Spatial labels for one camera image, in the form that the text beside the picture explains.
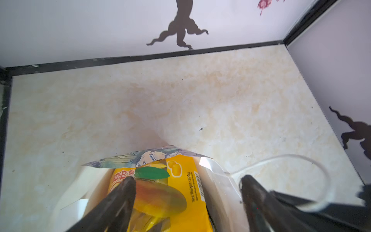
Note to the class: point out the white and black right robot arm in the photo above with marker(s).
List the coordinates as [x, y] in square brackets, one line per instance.
[335, 217]

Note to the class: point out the floral paper bag white handles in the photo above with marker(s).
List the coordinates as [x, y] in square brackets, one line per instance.
[219, 187]

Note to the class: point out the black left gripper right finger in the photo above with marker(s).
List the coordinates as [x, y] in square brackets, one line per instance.
[264, 212]

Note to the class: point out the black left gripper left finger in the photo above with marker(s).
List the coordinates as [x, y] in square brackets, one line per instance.
[113, 213]

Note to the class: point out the yellow snack bag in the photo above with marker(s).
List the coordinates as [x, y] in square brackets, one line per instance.
[169, 196]

